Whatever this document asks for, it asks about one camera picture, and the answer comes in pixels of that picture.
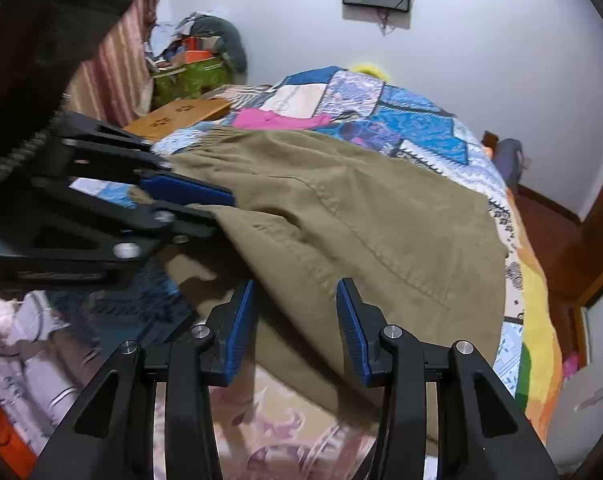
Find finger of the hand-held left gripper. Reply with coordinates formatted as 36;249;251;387
51;112;234;206
0;177;217;288

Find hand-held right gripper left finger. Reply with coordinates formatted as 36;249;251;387
31;278;256;480

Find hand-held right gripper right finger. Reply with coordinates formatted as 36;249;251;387
335;277;562;480

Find khaki pants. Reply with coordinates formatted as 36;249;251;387
154;127;509;456

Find brown board with flower cutouts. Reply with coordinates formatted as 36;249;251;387
124;97;230;141

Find striped pink curtain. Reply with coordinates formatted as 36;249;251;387
31;0;169;128

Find green bag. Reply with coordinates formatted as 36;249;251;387
150;55;232;111

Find pink cloth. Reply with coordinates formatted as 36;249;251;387
231;107;329;131

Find orange cardboard box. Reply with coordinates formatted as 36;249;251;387
181;36;217;65

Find yellow cloth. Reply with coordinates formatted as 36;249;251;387
349;62;389;81

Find pile of white clothes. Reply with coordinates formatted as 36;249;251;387
0;287;99;441

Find blue patchwork quilt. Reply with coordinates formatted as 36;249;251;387
51;66;565;441

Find grey purple cloth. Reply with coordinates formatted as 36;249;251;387
494;137;525;191

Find white panel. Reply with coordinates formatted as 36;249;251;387
546;305;603;468

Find orange cloth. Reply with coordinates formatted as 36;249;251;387
0;390;37;478

